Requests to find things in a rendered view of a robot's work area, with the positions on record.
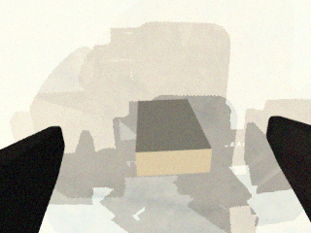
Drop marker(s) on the beige domino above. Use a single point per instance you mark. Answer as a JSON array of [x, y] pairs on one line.
[[169, 140]]

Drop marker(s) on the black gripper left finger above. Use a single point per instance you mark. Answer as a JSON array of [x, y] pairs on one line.
[[29, 169]]

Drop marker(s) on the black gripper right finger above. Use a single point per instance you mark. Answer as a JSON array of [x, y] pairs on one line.
[[290, 141]]

